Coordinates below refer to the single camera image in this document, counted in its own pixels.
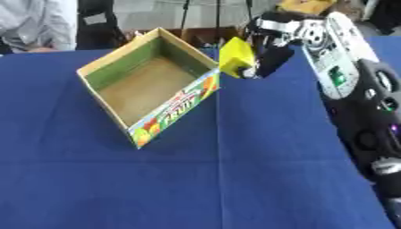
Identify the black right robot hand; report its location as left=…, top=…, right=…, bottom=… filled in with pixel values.
left=238, top=11, right=311, bottom=80

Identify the yellow block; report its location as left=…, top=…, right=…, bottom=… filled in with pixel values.
left=218, top=36, right=257, bottom=79

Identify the yellow cardboard box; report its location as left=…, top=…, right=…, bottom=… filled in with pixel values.
left=276, top=0, right=338, bottom=16

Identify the open cardboard box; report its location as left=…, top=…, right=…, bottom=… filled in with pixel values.
left=75, top=27, right=223, bottom=150

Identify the black tripod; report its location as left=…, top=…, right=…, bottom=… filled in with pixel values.
left=178, top=0, right=256, bottom=39

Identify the black bag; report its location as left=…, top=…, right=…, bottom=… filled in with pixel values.
left=75, top=0, right=129, bottom=51

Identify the person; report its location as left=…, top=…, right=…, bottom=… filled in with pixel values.
left=0, top=0, right=81, bottom=55

